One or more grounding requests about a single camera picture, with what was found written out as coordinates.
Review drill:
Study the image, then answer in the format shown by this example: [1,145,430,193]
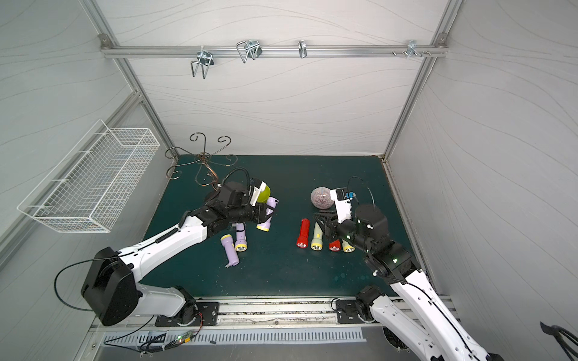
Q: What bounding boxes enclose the pale green flashlight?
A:
[342,240,355,254]
[310,223,323,251]

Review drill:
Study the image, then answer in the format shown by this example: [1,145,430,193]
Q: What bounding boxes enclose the red flashlight horizontal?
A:
[329,239,342,252]

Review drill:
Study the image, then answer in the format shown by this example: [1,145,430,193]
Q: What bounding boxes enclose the purple flashlight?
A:
[221,234,239,268]
[235,223,248,252]
[257,196,278,232]

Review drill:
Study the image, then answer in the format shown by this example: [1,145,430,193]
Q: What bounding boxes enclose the red flashlight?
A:
[297,219,310,249]

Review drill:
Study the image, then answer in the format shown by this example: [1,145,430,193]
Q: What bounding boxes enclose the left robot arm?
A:
[81,178,273,326]

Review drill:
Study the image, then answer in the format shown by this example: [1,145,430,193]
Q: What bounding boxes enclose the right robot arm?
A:
[314,204,502,360]

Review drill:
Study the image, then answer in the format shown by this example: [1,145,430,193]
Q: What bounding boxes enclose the lime green bowl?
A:
[257,184,271,203]

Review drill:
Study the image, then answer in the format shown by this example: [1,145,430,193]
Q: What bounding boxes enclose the pink striped bowl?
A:
[310,187,334,210]

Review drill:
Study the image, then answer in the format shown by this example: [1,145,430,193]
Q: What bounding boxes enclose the dark green table mat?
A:
[143,155,411,298]

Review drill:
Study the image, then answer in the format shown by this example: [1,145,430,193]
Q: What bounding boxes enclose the left green-lit circuit board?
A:
[175,331,197,344]

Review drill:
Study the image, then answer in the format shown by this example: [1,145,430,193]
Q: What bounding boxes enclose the metal double hook left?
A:
[191,49,215,79]

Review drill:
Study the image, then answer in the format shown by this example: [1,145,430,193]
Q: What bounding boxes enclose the metal double hook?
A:
[236,39,263,63]
[191,49,215,79]

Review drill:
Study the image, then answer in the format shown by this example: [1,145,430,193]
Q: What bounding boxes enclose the white vent strip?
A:
[103,327,367,347]

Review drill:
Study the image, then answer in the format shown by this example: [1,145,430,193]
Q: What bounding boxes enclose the metal double hook middle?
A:
[236,39,263,63]

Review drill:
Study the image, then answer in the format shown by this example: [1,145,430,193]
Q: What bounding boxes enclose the small metal hook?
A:
[297,40,307,59]

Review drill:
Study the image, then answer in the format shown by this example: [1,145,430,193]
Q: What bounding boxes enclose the black object bottom right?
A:
[540,322,578,361]

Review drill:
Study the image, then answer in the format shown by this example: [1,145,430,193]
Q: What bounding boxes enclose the copper wire jewelry stand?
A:
[164,132,238,190]

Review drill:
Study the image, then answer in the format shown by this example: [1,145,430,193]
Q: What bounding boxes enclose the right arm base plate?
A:
[332,299,375,324]

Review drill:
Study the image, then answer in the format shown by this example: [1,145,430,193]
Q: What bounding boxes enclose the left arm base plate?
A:
[155,302,220,327]

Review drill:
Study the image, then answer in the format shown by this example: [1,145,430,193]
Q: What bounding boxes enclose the aluminium front rail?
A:
[87,295,462,333]

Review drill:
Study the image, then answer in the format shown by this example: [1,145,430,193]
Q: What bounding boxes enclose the aluminium rail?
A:
[87,295,462,333]
[101,43,449,60]

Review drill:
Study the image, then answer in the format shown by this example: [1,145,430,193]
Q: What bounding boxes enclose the white wire basket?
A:
[17,120,160,233]

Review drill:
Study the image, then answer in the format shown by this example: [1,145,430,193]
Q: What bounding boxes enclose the metal hook bracket right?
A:
[391,41,431,58]

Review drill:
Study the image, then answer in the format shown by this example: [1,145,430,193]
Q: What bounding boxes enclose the aluminium top rail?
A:
[101,43,449,60]

